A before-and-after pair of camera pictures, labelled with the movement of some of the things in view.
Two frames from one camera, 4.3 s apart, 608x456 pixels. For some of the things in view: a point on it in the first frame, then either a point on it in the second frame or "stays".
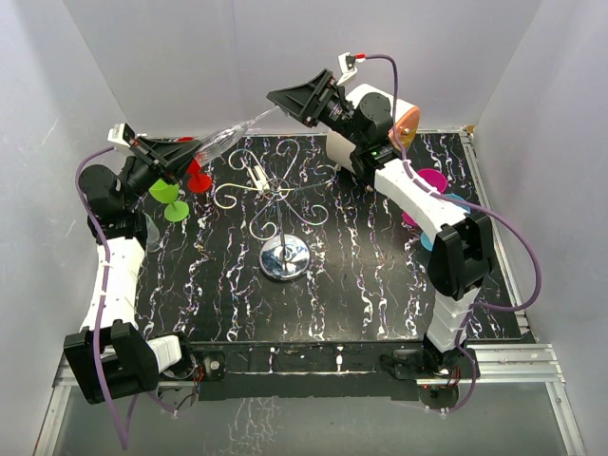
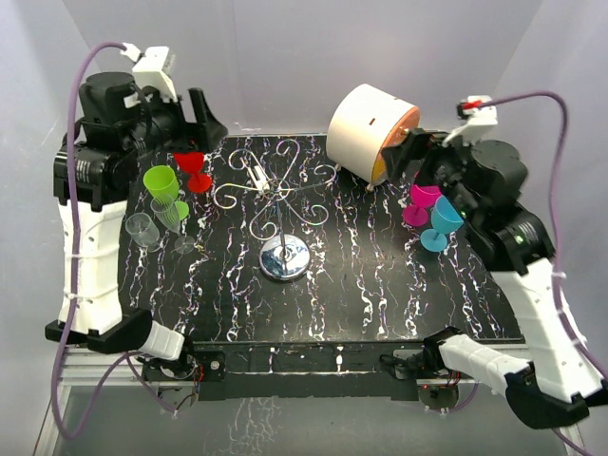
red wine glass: (199, 180) stays
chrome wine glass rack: (284, 256) stays
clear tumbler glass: (153, 234) stays
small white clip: (259, 180) stays
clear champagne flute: (217, 143) -> (164, 207)
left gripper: (173, 156) -> (190, 136)
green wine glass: (161, 191) stays
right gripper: (309, 102) -> (419, 145)
